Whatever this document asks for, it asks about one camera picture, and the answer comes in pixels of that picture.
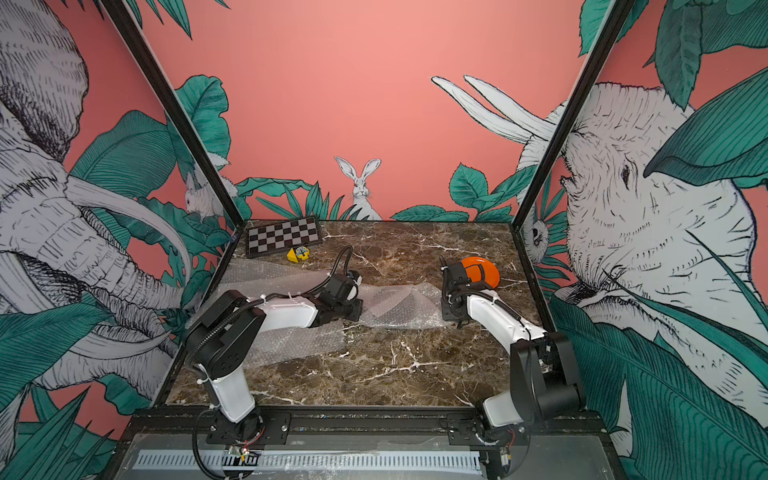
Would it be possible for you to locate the orange dinner plate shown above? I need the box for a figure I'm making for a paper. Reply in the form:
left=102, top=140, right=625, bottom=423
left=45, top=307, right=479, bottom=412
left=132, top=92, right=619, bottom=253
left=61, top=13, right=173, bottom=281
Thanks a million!
left=461, top=256, right=501, bottom=289

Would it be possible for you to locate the bubble plate bundle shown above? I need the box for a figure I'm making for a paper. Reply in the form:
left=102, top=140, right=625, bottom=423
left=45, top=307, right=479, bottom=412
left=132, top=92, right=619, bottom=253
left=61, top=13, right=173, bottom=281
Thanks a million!
left=358, top=282, right=447, bottom=330

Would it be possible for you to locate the pink bubble bundle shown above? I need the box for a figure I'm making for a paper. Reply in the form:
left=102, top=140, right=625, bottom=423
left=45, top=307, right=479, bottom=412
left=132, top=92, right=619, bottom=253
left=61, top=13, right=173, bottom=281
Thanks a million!
left=196, top=294, right=344, bottom=367

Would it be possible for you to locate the clear bubble wrap sheet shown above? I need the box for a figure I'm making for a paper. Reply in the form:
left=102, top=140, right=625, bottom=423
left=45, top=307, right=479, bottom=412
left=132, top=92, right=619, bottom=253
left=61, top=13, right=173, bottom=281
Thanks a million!
left=211, top=259, right=328, bottom=298

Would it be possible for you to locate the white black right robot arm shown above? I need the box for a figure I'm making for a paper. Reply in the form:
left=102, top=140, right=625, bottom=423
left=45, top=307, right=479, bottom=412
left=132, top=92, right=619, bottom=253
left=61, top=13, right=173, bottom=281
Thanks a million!
left=440, top=259, right=586, bottom=428

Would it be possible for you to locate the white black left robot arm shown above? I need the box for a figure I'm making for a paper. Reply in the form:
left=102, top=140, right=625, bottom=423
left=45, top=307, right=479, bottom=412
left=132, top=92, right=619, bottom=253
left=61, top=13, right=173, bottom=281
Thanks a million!
left=184, top=270, right=363, bottom=425

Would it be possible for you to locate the small yellow toy block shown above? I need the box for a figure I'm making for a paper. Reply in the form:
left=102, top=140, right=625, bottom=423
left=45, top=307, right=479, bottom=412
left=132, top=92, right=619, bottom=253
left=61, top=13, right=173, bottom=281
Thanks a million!
left=286, top=246, right=310, bottom=263

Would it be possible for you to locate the black white chessboard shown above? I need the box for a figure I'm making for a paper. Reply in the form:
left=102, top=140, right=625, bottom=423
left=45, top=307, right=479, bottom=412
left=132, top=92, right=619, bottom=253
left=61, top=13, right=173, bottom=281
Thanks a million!
left=246, top=217, right=322, bottom=258

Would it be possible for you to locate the white slotted cable duct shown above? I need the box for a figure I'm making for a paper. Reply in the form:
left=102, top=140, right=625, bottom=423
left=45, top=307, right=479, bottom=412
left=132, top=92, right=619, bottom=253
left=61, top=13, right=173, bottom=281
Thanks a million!
left=131, top=449, right=483, bottom=475

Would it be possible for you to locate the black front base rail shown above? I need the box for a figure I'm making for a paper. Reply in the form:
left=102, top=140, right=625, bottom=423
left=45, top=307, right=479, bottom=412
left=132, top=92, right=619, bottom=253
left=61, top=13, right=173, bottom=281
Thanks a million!
left=115, top=405, right=611, bottom=453

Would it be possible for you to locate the black left frame post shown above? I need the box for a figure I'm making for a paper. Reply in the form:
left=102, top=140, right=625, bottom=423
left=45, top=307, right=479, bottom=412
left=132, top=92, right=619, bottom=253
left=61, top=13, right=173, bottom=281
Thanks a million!
left=101, top=0, right=245, bottom=228

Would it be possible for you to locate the black frame post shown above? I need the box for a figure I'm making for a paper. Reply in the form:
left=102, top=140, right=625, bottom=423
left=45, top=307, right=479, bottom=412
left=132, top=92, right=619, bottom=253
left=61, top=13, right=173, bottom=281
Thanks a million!
left=101, top=0, right=245, bottom=228
left=512, top=0, right=634, bottom=233

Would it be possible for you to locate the black right frame post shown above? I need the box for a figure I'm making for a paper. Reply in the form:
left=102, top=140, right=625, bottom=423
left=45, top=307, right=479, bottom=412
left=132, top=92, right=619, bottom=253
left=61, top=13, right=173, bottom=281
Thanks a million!
left=512, top=0, right=634, bottom=233

